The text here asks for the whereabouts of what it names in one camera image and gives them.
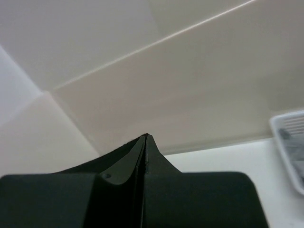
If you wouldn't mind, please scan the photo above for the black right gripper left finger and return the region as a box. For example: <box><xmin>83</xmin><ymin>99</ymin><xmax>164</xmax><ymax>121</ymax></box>
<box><xmin>0</xmin><ymin>137</ymin><xmax>145</xmax><ymax>228</ymax></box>

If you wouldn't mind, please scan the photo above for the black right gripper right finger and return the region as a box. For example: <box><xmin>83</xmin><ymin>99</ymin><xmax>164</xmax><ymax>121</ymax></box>
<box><xmin>142</xmin><ymin>135</ymin><xmax>268</xmax><ymax>228</ymax></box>

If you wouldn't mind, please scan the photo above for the white plastic laundry basket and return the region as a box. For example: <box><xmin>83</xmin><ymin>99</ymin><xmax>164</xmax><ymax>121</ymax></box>
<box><xmin>269</xmin><ymin>110</ymin><xmax>304</xmax><ymax>195</ymax></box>

